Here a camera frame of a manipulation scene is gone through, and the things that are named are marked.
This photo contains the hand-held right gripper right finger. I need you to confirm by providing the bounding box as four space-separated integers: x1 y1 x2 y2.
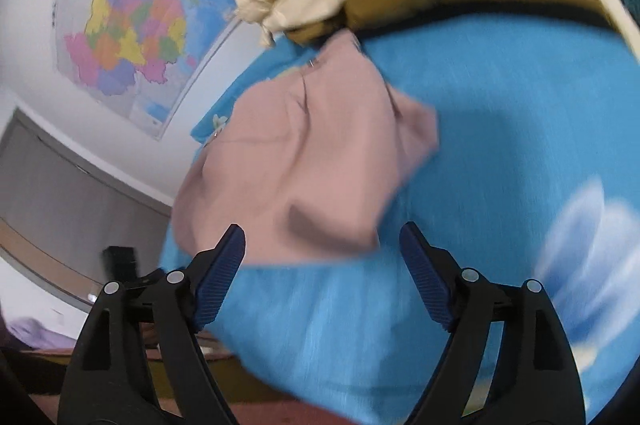
399 221 586 425

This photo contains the blue printed blanket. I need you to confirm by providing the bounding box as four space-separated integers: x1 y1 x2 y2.
160 20 640 425

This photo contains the purple cloth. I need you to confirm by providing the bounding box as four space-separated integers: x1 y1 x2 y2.
5 317 76 351

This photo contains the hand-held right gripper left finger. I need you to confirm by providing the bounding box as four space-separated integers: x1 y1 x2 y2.
56 224 247 425

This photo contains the grey door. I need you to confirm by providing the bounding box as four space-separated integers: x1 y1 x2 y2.
0 107 173 301

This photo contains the colourful wall map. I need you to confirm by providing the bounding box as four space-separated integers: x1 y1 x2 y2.
52 0 241 140

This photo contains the pink garment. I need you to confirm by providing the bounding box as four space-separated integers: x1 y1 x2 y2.
171 29 441 267

